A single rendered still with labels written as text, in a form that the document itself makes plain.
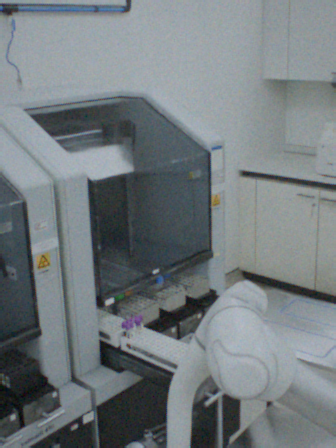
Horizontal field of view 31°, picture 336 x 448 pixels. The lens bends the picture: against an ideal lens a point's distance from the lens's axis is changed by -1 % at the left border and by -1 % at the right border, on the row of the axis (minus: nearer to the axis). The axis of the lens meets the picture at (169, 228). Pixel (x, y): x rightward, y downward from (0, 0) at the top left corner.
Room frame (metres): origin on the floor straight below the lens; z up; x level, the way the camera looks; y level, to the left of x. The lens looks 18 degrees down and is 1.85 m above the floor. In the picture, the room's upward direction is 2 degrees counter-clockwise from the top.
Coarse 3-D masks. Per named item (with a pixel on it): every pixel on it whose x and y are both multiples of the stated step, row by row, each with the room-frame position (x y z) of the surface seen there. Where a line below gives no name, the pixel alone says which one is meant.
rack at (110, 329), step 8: (104, 312) 2.06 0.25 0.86; (104, 320) 2.00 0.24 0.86; (112, 320) 2.00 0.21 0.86; (120, 320) 2.00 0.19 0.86; (104, 328) 1.93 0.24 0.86; (112, 328) 1.93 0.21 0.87; (120, 328) 1.93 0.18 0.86; (104, 336) 1.98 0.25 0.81; (112, 336) 1.90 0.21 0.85; (120, 336) 1.90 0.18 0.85; (112, 344) 1.90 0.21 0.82; (120, 344) 1.90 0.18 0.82
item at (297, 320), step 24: (288, 312) 2.10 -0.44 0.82; (312, 312) 2.10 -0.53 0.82; (288, 336) 1.91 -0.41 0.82; (312, 336) 1.91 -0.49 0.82; (312, 360) 1.74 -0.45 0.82; (216, 408) 1.97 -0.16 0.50; (216, 432) 1.97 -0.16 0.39; (264, 432) 2.10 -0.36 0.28; (288, 432) 2.10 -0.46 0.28; (312, 432) 2.09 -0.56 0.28
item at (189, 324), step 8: (160, 312) 2.15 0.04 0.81; (184, 312) 2.13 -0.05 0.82; (192, 312) 2.14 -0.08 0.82; (200, 312) 2.16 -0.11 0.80; (168, 320) 2.11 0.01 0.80; (176, 320) 2.10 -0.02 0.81; (184, 320) 2.10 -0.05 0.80; (192, 320) 2.13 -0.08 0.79; (200, 320) 2.16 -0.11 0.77; (184, 328) 2.09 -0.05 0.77; (192, 328) 2.13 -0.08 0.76; (184, 336) 2.09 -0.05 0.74
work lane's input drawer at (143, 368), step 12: (108, 348) 1.90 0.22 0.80; (120, 348) 1.88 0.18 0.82; (108, 360) 1.89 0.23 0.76; (120, 360) 1.85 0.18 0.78; (132, 360) 1.81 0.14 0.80; (144, 360) 1.79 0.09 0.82; (144, 372) 1.77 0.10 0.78; (156, 372) 1.74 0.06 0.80; (168, 372) 1.71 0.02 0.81; (168, 384) 1.70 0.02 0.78; (204, 384) 1.68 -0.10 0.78; (216, 384) 1.73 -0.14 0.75; (204, 396) 1.68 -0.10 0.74; (216, 396) 1.66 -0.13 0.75
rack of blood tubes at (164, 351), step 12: (144, 336) 1.87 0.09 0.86; (156, 336) 1.87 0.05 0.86; (132, 348) 1.85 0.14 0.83; (144, 348) 1.79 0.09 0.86; (156, 348) 1.78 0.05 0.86; (168, 348) 1.78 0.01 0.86; (180, 348) 1.78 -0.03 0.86; (156, 360) 1.80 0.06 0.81; (168, 360) 1.80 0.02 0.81; (180, 360) 1.70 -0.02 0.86
